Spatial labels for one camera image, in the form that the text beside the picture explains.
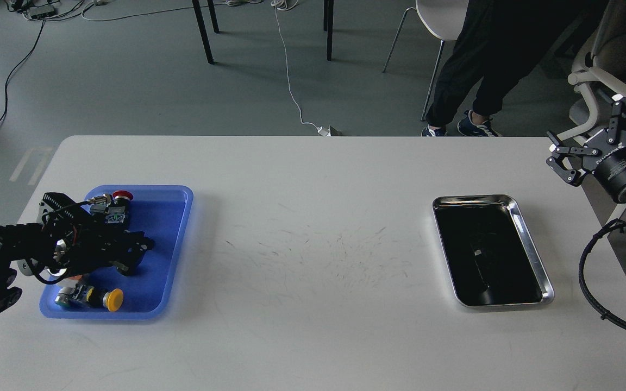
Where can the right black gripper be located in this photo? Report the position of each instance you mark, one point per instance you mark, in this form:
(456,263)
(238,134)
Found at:
(609,159)

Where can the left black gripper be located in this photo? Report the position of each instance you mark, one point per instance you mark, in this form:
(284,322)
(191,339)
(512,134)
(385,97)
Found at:
(83,250)

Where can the black gear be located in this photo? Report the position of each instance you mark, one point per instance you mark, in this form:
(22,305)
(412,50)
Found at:
(126,270)

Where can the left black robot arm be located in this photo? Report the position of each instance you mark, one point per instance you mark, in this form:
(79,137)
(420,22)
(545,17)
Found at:
(33,246)

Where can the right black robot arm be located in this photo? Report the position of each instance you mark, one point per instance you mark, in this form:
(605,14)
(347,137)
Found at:
(603,155)

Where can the blue plastic tray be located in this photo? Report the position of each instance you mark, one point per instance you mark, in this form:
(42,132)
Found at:
(162,212)

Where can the silver metal tray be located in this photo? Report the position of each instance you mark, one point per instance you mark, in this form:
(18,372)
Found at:
(490,254)

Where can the person in black clothes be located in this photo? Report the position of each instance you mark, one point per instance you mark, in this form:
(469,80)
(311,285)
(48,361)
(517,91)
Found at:
(500,43)

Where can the white plastic chair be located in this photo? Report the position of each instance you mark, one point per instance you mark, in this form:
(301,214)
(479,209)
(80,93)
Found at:
(444,20)

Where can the black table legs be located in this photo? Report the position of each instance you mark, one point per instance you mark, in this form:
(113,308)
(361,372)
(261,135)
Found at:
(328,19)

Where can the yellow push button switch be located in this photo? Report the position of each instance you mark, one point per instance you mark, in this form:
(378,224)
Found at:
(111,300)

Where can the red push button switch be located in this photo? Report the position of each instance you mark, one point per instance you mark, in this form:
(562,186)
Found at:
(121,199)

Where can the orange grey green switch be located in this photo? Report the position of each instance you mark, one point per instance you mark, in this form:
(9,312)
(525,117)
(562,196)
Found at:
(67,288)

